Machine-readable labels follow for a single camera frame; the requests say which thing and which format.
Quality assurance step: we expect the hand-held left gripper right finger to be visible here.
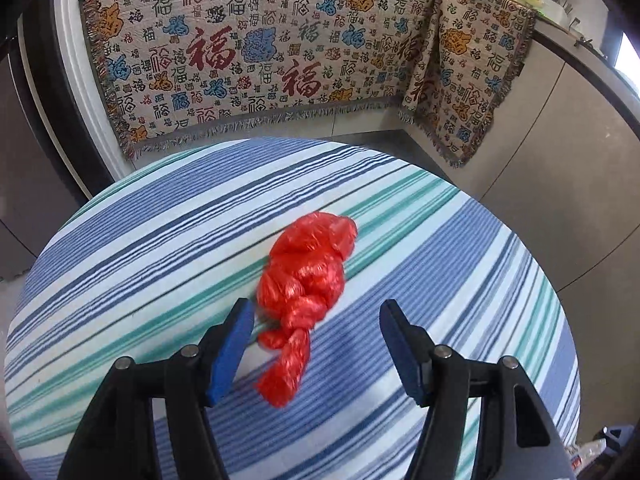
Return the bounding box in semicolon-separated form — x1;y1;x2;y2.
379;299;576;480

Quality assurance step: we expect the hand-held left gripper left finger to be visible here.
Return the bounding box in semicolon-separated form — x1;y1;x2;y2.
57;297;256;480

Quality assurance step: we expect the red plastic bag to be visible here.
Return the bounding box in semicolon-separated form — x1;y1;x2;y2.
255;211;359;408

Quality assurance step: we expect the round striped-cloth table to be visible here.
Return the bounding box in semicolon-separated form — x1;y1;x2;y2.
5;137;581;480

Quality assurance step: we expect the kitchen counter cabinet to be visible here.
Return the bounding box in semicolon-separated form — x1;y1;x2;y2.
450;5;640;311

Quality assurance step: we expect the grey refrigerator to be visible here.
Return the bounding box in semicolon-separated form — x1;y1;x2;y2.
0;25;116;281

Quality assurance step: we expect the small printed fringed blanket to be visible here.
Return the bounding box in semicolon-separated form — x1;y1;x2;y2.
397;0;538;168

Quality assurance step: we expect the large printed fringed blanket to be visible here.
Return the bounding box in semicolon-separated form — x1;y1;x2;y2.
77;0;443;161

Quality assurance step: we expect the window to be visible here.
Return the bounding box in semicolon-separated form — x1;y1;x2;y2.
615;30;640;96

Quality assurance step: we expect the white knife block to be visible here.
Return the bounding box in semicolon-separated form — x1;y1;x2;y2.
537;0;581;26

